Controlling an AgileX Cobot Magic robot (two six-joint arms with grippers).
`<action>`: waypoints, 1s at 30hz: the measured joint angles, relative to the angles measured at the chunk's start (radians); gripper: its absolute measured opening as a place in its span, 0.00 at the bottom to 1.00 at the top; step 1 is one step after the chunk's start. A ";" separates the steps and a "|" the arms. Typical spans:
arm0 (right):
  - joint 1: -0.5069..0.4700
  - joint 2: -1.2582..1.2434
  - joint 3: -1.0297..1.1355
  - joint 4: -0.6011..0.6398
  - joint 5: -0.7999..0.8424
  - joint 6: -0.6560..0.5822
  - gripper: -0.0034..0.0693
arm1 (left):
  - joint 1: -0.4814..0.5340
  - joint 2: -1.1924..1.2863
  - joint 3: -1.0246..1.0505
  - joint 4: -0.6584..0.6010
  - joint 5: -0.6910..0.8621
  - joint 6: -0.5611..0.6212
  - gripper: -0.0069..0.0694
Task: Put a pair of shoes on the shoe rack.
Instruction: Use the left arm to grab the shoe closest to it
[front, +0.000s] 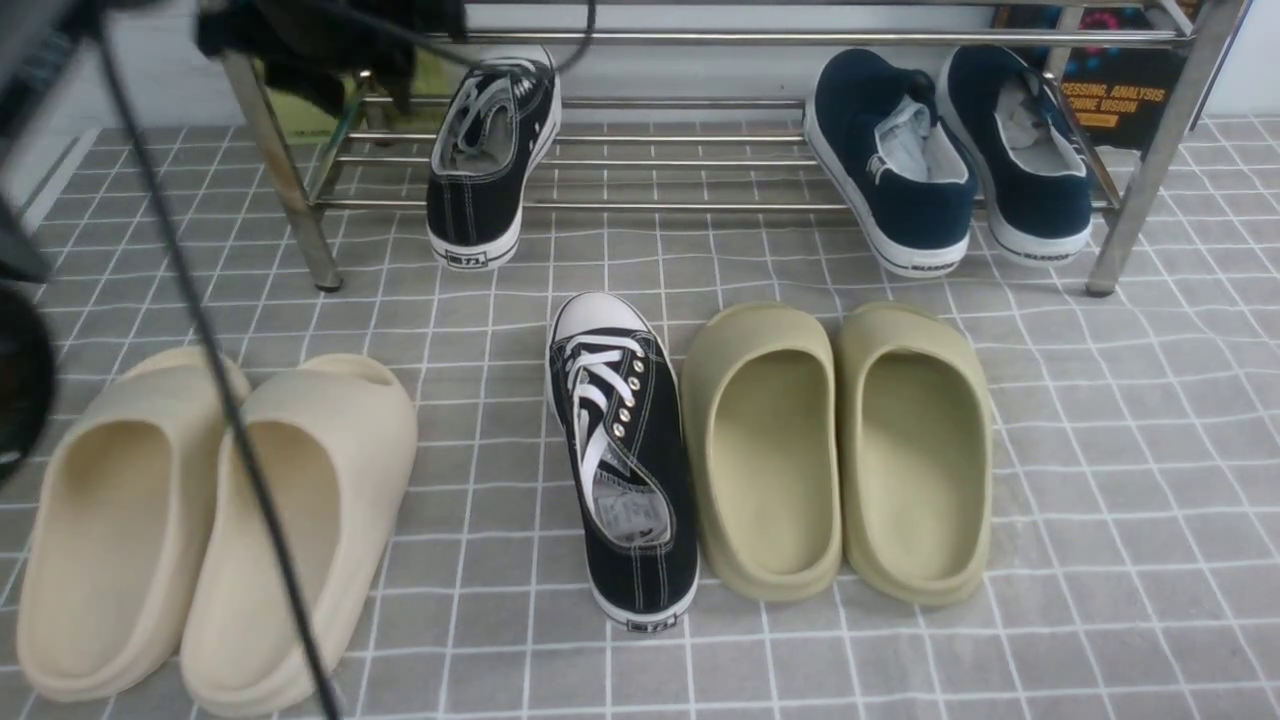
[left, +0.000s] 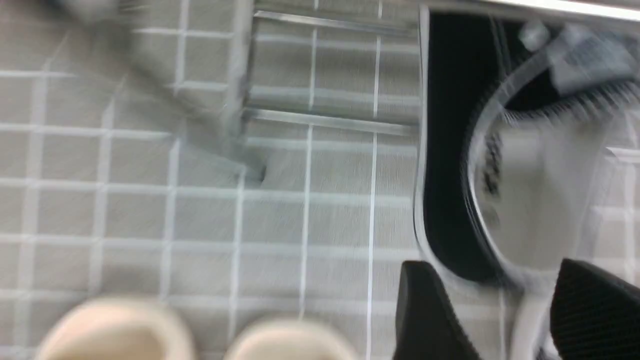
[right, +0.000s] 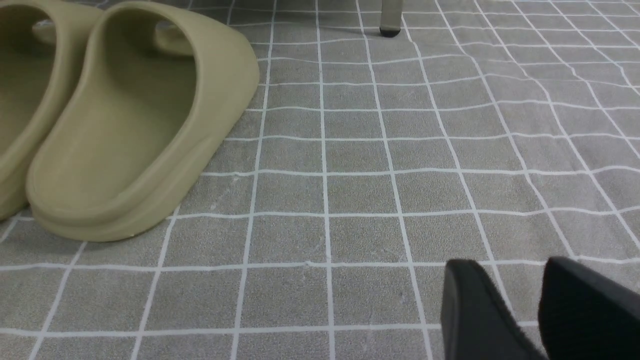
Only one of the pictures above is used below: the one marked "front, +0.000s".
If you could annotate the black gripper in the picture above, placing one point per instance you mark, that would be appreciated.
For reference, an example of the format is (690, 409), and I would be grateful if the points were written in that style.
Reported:
(307, 52)

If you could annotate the black canvas sneaker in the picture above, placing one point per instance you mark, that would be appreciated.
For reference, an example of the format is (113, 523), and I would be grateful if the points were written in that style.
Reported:
(502, 120)
(615, 395)

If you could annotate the navy left slip-on shoe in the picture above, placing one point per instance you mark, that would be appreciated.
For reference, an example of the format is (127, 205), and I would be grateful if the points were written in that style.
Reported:
(876, 131)

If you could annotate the navy slip-on shoe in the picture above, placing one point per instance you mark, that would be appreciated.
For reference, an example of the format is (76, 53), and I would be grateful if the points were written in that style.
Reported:
(876, 131)
(1034, 179)

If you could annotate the navy right slip-on shoe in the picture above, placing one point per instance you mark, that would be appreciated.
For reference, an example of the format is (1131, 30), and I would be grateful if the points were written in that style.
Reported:
(1034, 179)

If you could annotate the steel shoe rack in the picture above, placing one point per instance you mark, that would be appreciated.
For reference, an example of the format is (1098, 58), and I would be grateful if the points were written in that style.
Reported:
(1204, 43)

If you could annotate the beige right foam slide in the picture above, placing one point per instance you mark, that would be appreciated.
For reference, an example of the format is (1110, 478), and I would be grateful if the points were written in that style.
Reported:
(336, 439)

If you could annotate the beige foam slide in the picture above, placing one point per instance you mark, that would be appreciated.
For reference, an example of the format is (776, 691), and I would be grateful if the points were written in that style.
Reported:
(121, 530)
(336, 439)

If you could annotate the beige left foam slide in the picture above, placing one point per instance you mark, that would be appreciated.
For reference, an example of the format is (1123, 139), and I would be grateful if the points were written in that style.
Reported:
(121, 530)

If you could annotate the olive left foam clog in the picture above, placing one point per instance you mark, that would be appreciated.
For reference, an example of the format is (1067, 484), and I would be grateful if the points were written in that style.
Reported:
(757, 393)

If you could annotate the olive foam clog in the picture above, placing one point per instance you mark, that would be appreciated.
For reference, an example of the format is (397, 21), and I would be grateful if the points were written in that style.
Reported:
(757, 393)
(915, 444)

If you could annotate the olive right foam clog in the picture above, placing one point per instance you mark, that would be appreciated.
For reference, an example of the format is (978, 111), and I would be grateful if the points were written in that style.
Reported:
(915, 444)

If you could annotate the black book with orange text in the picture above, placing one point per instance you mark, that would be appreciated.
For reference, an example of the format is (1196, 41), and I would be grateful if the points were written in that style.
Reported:
(1119, 94)

